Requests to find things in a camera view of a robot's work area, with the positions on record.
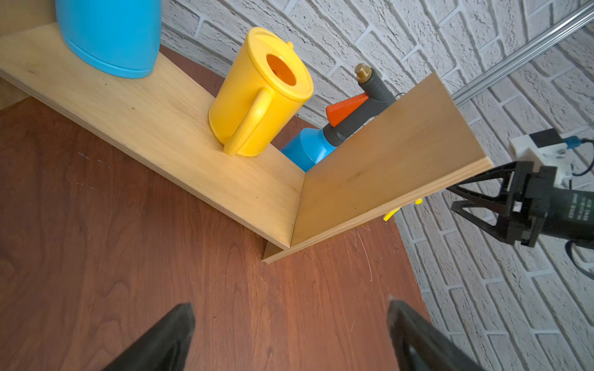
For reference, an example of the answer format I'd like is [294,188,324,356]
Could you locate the right aluminium corner post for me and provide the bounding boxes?
[452,1,593,105]

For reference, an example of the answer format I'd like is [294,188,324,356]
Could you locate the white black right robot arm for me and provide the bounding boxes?
[448,160,593,279]

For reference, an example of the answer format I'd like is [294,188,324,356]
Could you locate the light blue spray bottle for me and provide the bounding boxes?
[55,0,162,79]

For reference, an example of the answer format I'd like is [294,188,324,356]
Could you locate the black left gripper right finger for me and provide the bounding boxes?
[387,299,482,371]

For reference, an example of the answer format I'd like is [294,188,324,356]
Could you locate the yellow spray bottle white head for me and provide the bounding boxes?
[383,198,424,222]

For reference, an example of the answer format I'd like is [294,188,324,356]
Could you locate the yellow watering can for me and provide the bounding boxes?
[208,27,314,157]

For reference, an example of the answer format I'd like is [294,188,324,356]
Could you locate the blue pressure sprayer orange trigger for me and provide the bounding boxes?
[282,63,396,172]

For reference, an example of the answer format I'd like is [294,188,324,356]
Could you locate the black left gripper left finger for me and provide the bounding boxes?
[105,303,195,370]

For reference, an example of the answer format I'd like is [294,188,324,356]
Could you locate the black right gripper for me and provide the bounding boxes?
[446,160,594,247]

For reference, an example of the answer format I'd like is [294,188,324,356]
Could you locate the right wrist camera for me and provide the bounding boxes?
[510,128,582,188]

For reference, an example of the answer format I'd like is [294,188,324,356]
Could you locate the light wooden shelf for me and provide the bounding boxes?
[1,1,493,263]

